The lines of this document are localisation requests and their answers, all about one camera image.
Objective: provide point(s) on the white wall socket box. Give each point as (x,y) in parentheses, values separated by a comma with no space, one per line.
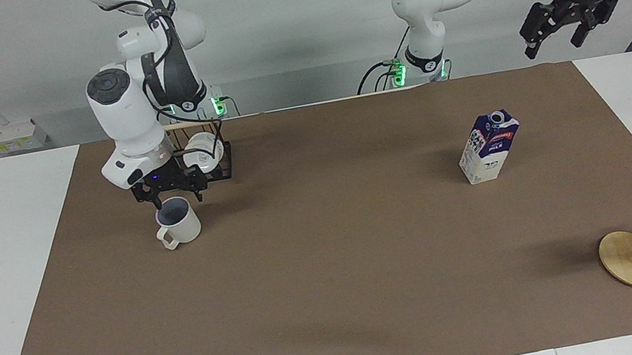
(13,138)

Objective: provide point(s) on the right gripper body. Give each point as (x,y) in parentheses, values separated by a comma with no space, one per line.
(166,176)

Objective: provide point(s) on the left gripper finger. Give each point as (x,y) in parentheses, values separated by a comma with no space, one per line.
(540,27)
(586,22)

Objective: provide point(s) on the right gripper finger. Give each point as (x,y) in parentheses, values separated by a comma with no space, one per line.
(196,185)
(148,197)

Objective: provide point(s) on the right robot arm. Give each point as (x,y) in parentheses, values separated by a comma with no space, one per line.
(127,123)

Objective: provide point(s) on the blue and white milk carton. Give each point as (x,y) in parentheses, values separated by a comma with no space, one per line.
(490,150)

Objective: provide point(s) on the white cup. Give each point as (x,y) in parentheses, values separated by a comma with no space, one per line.
(204,151)

